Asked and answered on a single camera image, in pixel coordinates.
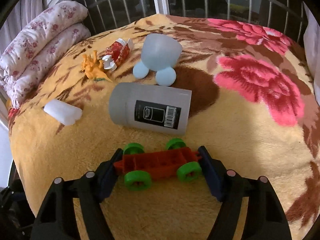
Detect white cloth with pink dots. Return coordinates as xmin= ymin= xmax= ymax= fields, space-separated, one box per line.
xmin=303 ymin=1 xmax=320 ymax=85

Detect pale blue rounded toy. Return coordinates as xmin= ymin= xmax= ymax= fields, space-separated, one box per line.
xmin=132 ymin=34 xmax=182 ymax=87

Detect sheer pale curtain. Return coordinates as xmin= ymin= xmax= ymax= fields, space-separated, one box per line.
xmin=5 ymin=0 xmax=50 ymax=40

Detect orange toy dinosaur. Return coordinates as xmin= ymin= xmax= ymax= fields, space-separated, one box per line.
xmin=80 ymin=50 xmax=113 ymax=83

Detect red toy car green wheels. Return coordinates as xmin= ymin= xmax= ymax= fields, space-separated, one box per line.
xmin=113 ymin=138 xmax=202 ymax=191

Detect white tissue pack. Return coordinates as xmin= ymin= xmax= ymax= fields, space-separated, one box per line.
xmin=43 ymin=99 xmax=83 ymax=126

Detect grey cylinder box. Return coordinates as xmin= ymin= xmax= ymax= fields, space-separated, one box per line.
xmin=109 ymin=82 xmax=192 ymax=137

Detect red and white crumpled carton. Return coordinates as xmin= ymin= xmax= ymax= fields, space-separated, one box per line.
xmin=101 ymin=38 xmax=133 ymax=70

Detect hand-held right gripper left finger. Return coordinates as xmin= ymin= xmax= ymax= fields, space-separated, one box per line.
xmin=30 ymin=148 xmax=124 ymax=240

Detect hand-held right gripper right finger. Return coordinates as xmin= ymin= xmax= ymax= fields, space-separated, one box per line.
xmin=197 ymin=145 xmax=293 ymax=240

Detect folded floral quilt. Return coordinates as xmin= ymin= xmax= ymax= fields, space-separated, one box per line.
xmin=0 ymin=0 xmax=91 ymax=109

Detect floral fleece blanket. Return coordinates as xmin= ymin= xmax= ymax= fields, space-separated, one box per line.
xmin=7 ymin=14 xmax=320 ymax=240

